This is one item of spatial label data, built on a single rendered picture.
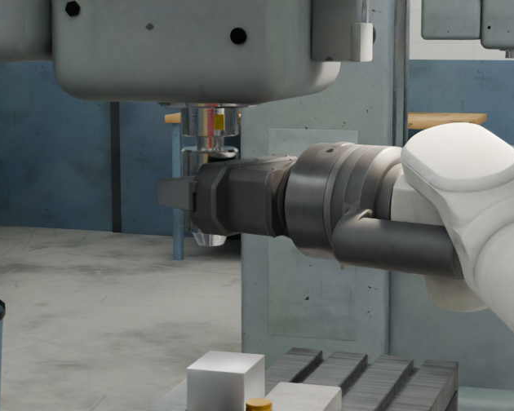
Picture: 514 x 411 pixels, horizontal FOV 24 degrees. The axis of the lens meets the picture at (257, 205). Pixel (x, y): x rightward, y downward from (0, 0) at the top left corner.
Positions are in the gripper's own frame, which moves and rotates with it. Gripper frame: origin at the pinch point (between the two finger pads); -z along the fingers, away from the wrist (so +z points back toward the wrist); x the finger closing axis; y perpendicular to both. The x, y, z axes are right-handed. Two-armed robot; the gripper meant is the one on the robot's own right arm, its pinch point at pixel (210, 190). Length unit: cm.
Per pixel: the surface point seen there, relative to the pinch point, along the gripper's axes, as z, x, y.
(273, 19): 11.1, 5.6, -13.6
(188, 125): -0.1, 2.4, -5.5
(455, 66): -302, -580, 3
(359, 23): 12.8, -2.7, -13.4
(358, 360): -22, -55, 30
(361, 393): -14, -43, 30
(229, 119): 2.4, 0.3, -5.9
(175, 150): -417, -448, 51
